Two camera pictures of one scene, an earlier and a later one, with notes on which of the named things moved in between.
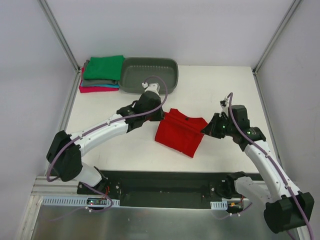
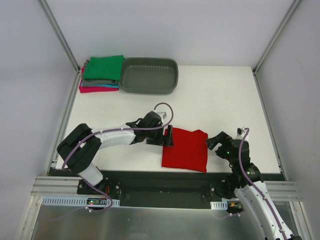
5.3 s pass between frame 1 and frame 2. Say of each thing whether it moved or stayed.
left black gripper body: moved
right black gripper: moved
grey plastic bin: stayed
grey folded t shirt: stayed
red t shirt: moved
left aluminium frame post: stayed
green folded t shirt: stayed
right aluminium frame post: stayed
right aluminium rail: stayed
